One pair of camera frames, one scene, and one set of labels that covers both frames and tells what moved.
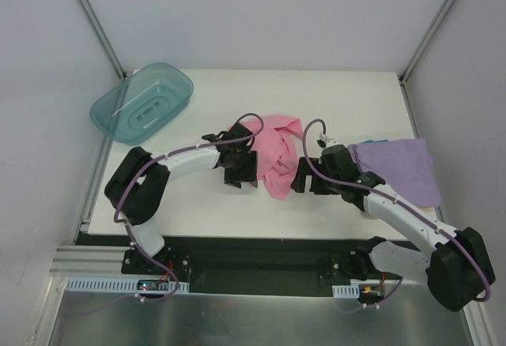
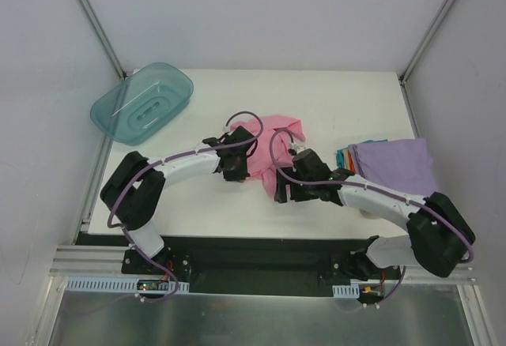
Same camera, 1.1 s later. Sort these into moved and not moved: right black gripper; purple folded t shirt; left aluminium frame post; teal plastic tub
Moved: right black gripper
Not moved: purple folded t shirt; teal plastic tub; left aluminium frame post
